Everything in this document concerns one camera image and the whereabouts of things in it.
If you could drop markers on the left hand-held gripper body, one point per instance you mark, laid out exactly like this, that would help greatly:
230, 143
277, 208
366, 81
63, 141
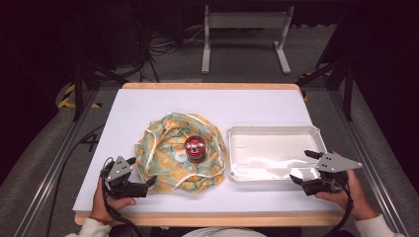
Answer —
116, 169

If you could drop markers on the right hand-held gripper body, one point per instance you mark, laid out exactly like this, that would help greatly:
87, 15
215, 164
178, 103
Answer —
336, 163

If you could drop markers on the person's left hand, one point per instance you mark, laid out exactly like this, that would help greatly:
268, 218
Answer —
100, 205

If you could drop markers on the person's right hand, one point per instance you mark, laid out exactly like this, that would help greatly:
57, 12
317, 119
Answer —
357, 200

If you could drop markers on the yellow green patterned cloth bag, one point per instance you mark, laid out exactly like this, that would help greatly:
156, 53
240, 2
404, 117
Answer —
164, 158

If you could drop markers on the white plastic tray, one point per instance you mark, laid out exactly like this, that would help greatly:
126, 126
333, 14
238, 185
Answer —
270, 151

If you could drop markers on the red metal can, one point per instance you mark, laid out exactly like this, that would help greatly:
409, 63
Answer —
195, 148

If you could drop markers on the black tripod stand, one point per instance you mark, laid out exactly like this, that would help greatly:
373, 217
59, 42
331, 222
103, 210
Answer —
347, 92
78, 92

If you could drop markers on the yellow black hazard tape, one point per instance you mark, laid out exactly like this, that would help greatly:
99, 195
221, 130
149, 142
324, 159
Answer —
67, 97

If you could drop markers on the person's white clothing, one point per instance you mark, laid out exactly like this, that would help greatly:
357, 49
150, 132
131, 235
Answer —
224, 232

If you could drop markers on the white metal stand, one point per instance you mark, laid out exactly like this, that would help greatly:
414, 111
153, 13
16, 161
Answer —
247, 20

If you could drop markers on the aluminium floor rail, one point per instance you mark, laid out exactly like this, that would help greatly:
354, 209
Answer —
52, 164
365, 158

